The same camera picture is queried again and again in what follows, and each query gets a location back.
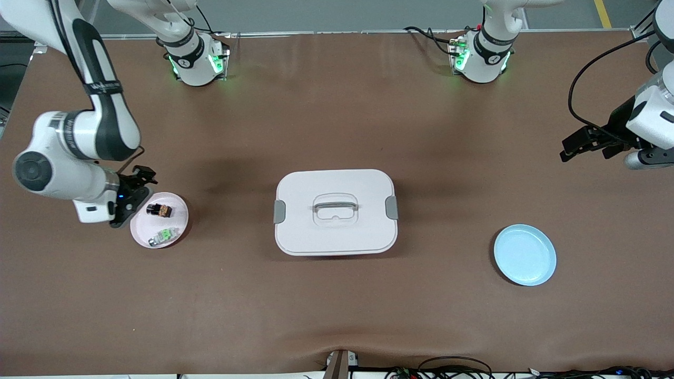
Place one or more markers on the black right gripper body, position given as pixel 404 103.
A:
pixel 128 184

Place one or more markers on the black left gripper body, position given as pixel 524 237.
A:
pixel 619 122

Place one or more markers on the orange and black switch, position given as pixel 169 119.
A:
pixel 159 210

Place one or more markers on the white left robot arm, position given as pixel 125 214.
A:
pixel 484 58

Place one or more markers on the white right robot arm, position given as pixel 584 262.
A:
pixel 58 179

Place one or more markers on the pink round plate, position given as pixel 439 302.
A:
pixel 174 231

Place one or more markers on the light blue round plate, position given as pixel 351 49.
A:
pixel 525 255

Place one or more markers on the grey box latch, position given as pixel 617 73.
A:
pixel 392 207
pixel 279 211

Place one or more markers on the pink box with white lid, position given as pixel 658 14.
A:
pixel 337 237

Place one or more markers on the green and white switch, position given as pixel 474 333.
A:
pixel 164 236

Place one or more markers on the metal table edge bracket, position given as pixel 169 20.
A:
pixel 340 364

